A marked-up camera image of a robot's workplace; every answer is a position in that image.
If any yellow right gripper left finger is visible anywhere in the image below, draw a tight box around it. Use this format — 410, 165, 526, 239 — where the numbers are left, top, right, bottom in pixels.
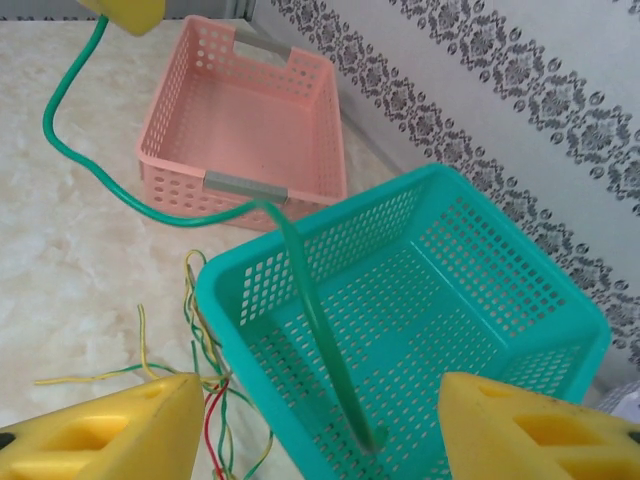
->
0, 372, 207, 480

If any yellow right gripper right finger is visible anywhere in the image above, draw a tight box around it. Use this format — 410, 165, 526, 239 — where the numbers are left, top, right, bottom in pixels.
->
436, 370, 640, 480

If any thin yellow green wire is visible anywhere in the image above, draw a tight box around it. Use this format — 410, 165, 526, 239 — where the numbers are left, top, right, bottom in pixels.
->
183, 249, 232, 387
218, 383, 275, 480
33, 303, 182, 386

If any lavender perforated plastic basket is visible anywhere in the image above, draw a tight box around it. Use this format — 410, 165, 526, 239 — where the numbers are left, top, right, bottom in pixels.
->
592, 382, 640, 419

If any teal perforated plastic basket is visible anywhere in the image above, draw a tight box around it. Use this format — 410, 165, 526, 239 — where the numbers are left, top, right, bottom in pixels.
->
193, 162, 613, 480

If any pink perforated plastic basket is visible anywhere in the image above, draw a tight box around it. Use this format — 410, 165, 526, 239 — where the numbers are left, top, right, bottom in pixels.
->
135, 14, 349, 234

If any thin red wire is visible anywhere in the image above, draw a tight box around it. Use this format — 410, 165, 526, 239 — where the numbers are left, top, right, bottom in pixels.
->
203, 380, 230, 480

